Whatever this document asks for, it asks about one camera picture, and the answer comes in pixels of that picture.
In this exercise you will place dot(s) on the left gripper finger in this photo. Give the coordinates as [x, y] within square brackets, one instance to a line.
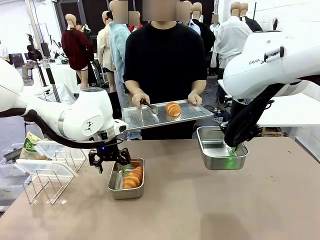
[125, 157]
[93, 158]

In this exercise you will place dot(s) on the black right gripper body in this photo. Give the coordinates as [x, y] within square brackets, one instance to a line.
[255, 130]

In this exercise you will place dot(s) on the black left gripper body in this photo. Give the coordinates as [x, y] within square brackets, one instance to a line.
[108, 151]

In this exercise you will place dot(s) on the rectangular steel container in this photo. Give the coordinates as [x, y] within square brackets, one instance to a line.
[215, 160]
[125, 193]

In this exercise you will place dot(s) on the golden croissant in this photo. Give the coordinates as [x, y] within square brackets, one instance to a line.
[132, 178]
[173, 109]

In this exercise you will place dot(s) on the perforated metal tray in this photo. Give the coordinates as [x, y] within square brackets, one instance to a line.
[147, 120]

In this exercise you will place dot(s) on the black metal tongs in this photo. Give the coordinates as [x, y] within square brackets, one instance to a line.
[151, 107]

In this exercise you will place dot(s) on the person's left forearm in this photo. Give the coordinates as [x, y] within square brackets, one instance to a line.
[199, 86]

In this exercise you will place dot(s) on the person's right forearm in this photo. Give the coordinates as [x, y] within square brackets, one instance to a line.
[132, 87]

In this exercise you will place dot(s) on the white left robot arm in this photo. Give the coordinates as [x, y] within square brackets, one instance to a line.
[82, 117]

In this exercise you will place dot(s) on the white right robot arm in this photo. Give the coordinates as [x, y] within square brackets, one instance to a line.
[262, 70]

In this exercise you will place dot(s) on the person's right hand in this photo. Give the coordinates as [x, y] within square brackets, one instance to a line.
[140, 101]

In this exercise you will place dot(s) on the person's left hand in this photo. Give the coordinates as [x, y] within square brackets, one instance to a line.
[195, 98]

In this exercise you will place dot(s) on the green yellow snack bag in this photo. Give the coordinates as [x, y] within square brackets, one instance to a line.
[30, 147]

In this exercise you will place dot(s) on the grey cloth cover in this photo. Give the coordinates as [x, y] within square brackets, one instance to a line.
[62, 92]

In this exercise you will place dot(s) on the clear plastic storage bin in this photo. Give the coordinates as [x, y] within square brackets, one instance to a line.
[10, 175]

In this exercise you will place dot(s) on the mannequin in white shirt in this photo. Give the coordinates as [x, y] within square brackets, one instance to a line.
[230, 42]

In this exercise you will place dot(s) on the silver metal pole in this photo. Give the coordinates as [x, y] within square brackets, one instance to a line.
[48, 70]

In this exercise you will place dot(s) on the person in black t-shirt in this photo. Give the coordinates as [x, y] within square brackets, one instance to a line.
[165, 62]

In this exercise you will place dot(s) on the mannequin in dark clothes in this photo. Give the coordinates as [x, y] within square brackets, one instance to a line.
[207, 37]

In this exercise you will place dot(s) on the mannequin in black jacket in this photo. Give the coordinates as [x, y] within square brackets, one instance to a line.
[255, 25]

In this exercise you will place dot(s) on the mannequin in dark red dress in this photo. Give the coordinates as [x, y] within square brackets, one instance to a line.
[76, 50]

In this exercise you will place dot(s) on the mannequin in light blue shirt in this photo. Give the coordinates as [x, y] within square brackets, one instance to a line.
[117, 45]

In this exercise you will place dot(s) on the black tripod stand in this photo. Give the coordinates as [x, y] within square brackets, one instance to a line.
[275, 23]

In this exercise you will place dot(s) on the seated person in black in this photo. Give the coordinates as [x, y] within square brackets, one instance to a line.
[32, 57]

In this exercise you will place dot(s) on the seated person in white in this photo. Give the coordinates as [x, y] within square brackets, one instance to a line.
[2, 51]

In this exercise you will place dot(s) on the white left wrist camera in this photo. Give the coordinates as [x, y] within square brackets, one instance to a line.
[121, 126]

